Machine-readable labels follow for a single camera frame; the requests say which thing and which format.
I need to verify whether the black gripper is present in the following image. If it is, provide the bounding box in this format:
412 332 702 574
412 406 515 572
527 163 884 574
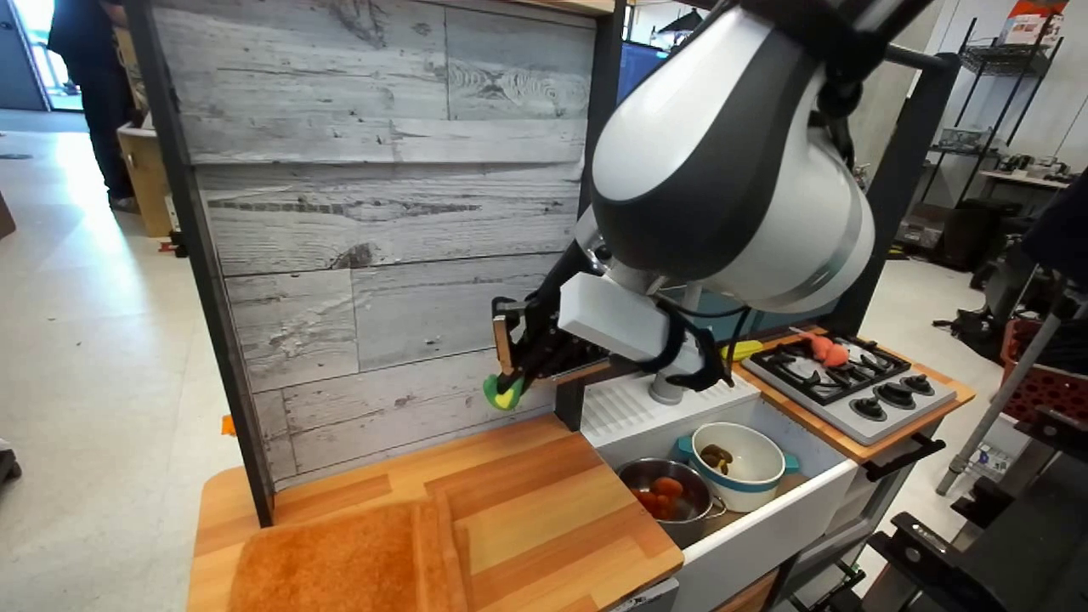
488 240 609 388

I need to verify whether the green yellow plush vegetable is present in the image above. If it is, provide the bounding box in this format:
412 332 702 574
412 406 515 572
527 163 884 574
482 375 527 412

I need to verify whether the brown plush toy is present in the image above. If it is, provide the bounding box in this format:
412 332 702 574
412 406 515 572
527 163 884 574
699 444 734 473

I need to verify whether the orange carrot plush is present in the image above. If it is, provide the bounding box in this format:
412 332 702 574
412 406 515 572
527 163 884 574
810 332 849 366

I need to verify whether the orange plush toy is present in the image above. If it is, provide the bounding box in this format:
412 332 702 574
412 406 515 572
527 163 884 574
634 477 688 520

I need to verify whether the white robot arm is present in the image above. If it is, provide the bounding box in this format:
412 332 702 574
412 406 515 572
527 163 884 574
486 0 931 402

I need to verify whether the steel pot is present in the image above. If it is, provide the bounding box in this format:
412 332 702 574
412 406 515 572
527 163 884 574
620 458 718 547

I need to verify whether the white teal enamel pot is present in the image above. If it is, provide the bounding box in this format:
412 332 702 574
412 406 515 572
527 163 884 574
673 421 800 513

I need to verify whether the white sink basin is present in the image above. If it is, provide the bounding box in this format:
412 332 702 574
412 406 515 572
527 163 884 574
582 377 896 612

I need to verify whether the toy stove top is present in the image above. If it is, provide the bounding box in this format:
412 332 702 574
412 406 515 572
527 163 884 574
745 336 955 444

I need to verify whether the grey wood backsplash panel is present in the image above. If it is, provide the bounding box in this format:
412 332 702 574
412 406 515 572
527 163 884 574
150 0 594 485

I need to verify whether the wooden cutting board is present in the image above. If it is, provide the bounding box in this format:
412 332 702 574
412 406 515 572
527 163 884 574
227 500 469 612

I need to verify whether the black metal frame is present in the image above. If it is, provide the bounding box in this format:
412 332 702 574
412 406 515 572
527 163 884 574
118 0 962 530

